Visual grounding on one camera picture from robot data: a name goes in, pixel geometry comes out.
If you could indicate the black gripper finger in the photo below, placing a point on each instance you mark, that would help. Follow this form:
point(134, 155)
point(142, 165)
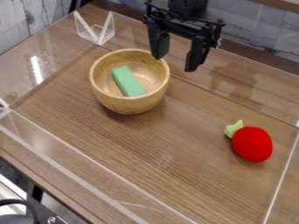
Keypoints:
point(197, 55)
point(159, 38)

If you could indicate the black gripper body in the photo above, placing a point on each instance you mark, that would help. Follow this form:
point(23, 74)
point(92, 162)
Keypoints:
point(189, 14)

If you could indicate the red plush fruit green stem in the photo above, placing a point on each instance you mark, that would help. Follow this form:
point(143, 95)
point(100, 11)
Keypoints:
point(251, 142)

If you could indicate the wooden bowl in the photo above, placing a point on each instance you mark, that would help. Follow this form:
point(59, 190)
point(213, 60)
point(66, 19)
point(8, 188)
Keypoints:
point(151, 71)

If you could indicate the green rectangular block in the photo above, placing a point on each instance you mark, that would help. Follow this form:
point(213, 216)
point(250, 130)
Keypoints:
point(127, 82)

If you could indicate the clear acrylic corner bracket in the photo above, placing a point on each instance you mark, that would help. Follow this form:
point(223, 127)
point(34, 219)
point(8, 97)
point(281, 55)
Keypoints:
point(95, 33)

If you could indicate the clear acrylic tray wall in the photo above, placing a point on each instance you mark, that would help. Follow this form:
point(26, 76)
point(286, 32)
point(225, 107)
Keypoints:
point(94, 191)

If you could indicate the black metal table frame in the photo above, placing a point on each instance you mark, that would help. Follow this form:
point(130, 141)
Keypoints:
point(46, 215)

